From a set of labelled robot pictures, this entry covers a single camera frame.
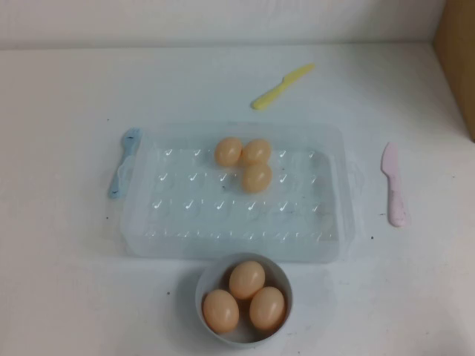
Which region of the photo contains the tan plastic egg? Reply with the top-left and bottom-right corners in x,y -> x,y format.
240,138 -> 272,165
202,289 -> 240,334
242,162 -> 274,194
249,286 -> 286,332
214,136 -> 243,167
229,260 -> 266,300

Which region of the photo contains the clear plastic egg box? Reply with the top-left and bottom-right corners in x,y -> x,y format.
119,121 -> 358,265

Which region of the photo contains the brown cardboard box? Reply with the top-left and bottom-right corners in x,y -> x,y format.
433,0 -> 475,144

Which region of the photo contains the yellow plastic knife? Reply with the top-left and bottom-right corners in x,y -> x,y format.
252,62 -> 316,111

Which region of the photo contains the white round bowl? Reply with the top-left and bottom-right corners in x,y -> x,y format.
195,252 -> 294,344

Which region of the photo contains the blue plastic fork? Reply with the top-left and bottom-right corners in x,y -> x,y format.
108,128 -> 143,200

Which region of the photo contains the pink plastic knife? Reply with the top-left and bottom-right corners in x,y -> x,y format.
381,142 -> 411,228

